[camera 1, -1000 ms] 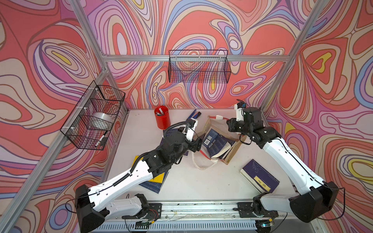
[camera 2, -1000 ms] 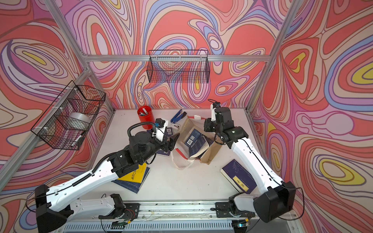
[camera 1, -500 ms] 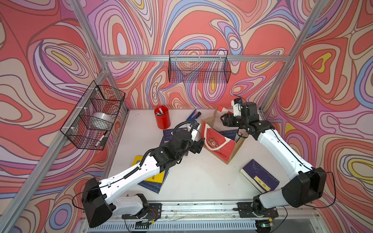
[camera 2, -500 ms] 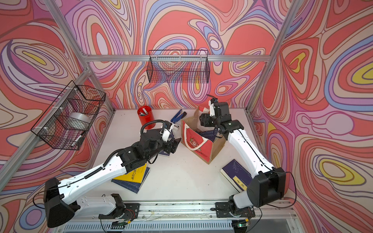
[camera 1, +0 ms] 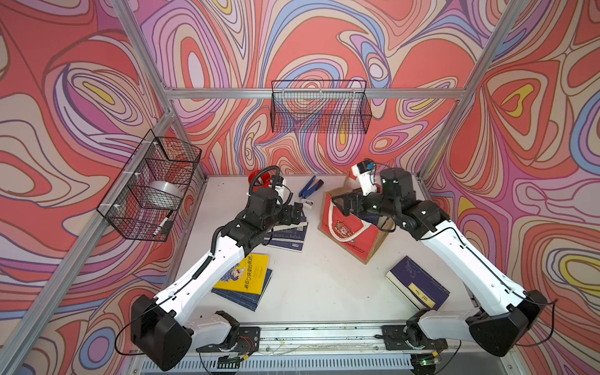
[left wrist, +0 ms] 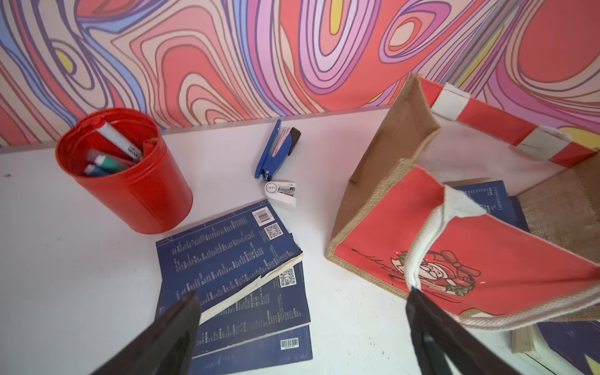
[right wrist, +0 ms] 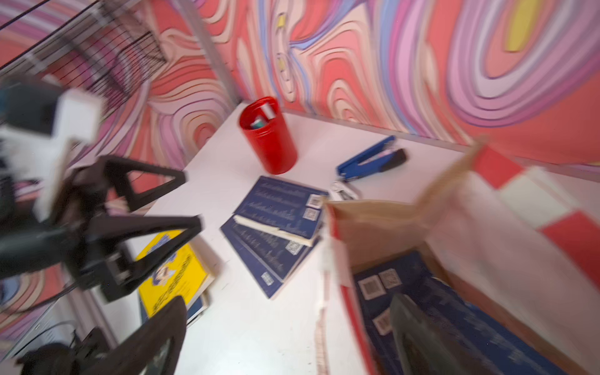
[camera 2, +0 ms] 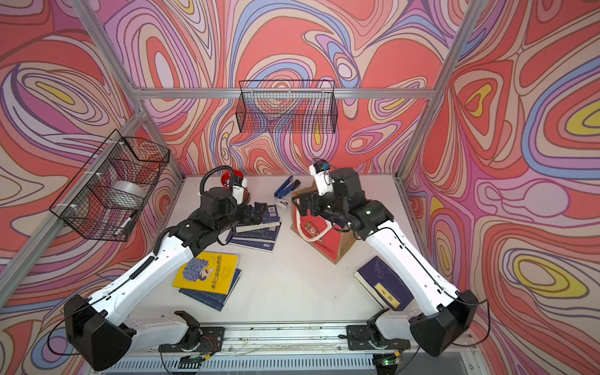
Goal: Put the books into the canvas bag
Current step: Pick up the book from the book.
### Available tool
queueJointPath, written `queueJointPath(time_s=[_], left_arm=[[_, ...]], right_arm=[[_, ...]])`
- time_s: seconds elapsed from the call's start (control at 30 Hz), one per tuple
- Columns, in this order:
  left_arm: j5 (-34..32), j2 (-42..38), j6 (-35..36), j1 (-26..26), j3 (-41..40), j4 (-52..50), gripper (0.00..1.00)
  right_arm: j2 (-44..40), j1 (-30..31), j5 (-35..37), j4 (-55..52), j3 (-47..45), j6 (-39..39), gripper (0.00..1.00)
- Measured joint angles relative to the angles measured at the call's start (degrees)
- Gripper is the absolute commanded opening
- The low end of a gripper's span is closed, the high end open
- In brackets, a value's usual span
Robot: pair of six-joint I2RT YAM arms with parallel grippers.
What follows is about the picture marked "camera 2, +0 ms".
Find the dark blue book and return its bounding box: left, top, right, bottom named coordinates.
left=227, top=222, right=281, bottom=243
left=235, top=202, right=281, bottom=233
left=228, top=239, right=275, bottom=253

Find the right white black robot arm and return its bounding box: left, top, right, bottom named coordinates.
left=292, top=159, right=481, bottom=357

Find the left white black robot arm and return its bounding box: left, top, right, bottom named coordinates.
left=64, top=166, right=261, bottom=371

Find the small white stapler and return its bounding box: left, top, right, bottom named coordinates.
left=275, top=198, right=290, bottom=209

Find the red pen holder cup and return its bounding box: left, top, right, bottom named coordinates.
left=220, top=170, right=245, bottom=189

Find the yellow cover book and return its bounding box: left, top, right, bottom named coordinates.
left=173, top=252, right=239, bottom=295

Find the blue book under yellow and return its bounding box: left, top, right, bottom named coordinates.
left=179, top=269, right=242, bottom=312

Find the purple book yellow label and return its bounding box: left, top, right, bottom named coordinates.
left=355, top=256, right=413, bottom=311

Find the white marker in basket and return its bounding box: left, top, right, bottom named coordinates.
left=115, top=217, right=135, bottom=236

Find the silver tape roll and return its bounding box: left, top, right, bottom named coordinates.
left=107, top=181, right=146, bottom=210

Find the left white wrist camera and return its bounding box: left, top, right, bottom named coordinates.
left=232, top=175, right=248, bottom=206

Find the back black wire basket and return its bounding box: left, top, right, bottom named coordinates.
left=235, top=79, right=338, bottom=135

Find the black wire basket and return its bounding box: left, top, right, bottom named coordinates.
left=49, top=130, right=170, bottom=242
left=235, top=79, right=338, bottom=135

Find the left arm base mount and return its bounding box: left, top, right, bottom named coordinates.
left=159, top=310, right=225, bottom=355

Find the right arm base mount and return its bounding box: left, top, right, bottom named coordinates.
left=339, top=309, right=411, bottom=353

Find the left black wire basket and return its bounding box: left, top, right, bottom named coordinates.
left=49, top=130, right=170, bottom=242

